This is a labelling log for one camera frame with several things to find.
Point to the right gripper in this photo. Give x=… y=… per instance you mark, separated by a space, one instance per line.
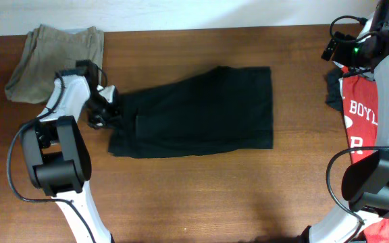
x=340 y=56

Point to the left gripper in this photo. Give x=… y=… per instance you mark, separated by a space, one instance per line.
x=97 y=123

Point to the black shorts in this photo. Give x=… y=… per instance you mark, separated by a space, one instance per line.
x=219 y=111

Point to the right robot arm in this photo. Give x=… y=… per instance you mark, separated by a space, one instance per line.
x=365 y=185

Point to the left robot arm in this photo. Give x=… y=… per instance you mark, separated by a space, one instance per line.
x=55 y=154

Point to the red printed t-shirt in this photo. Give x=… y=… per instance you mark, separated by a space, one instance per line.
x=360 y=111

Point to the dark garment under red shirt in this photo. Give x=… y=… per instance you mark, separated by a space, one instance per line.
x=333 y=98

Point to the folded khaki trousers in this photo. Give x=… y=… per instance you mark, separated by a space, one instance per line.
x=46 y=51

